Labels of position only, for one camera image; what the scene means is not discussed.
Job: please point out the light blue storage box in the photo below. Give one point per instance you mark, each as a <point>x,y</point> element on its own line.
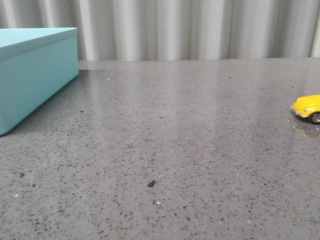
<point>35,63</point>

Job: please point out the white pleated curtain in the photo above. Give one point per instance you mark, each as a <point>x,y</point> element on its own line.
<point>150,30</point>

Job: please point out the small black debris piece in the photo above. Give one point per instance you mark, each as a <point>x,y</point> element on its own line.
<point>151,184</point>

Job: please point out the yellow toy beetle car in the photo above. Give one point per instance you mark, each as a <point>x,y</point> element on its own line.
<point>308,107</point>

